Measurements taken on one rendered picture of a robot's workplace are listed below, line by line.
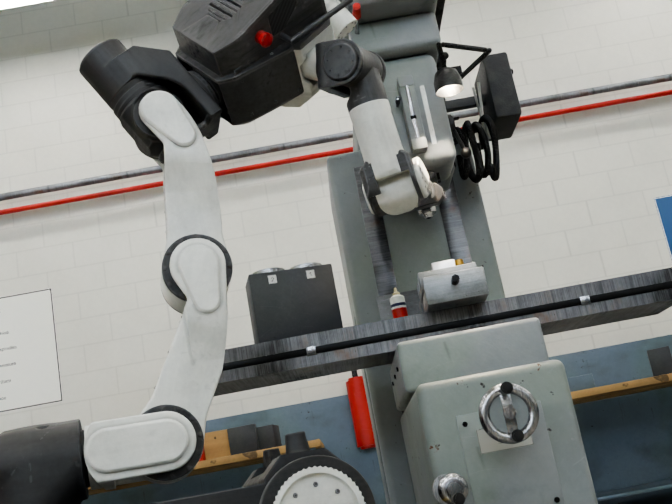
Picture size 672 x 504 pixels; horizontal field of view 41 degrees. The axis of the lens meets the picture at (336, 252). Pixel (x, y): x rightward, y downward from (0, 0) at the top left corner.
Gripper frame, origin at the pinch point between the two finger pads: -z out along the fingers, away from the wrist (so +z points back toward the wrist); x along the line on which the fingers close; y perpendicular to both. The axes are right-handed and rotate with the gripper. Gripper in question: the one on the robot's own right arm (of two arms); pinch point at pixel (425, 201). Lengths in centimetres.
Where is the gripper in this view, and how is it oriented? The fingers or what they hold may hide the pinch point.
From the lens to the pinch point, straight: 245.7
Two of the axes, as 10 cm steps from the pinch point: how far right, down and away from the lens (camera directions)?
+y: 1.7, 9.5, -2.7
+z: -3.2, -2.0, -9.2
